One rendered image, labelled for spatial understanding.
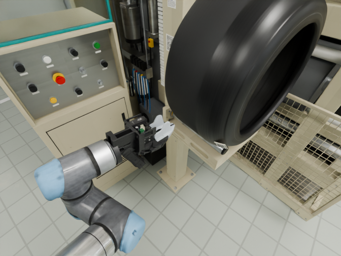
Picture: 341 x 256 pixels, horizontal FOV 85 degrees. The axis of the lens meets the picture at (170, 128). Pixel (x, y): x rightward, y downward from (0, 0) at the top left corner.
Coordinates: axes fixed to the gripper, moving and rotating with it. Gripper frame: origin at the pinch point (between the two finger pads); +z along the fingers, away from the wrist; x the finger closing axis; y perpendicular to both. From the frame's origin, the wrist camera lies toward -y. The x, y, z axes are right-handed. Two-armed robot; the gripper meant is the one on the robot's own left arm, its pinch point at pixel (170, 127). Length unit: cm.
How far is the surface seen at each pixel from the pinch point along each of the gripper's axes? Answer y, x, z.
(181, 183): -109, 24, 47
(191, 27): 25.3, 9.2, 12.8
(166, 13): 22, 38, 28
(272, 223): -106, -47, 79
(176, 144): -55, 29, 37
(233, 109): 9.4, -11.8, 11.9
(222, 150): -20.6, -7.8, 25.8
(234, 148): -29, -8, 41
